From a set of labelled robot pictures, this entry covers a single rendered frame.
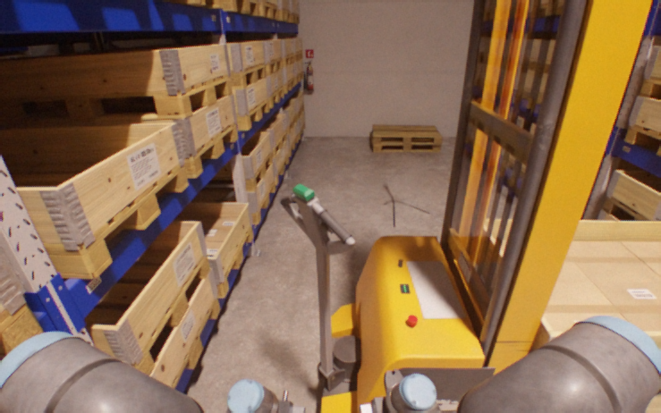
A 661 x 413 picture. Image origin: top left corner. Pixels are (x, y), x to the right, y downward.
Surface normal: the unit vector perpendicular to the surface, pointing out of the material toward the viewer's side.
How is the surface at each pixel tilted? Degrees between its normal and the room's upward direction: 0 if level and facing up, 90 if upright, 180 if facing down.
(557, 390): 31
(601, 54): 90
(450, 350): 0
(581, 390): 24
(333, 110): 90
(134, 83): 90
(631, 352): 18
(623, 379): 35
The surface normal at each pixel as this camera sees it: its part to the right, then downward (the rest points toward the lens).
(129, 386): 0.48, -0.85
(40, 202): -0.04, 0.47
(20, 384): -0.24, -0.47
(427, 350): -0.02, -0.88
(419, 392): 0.12, -0.70
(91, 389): 0.24, -0.84
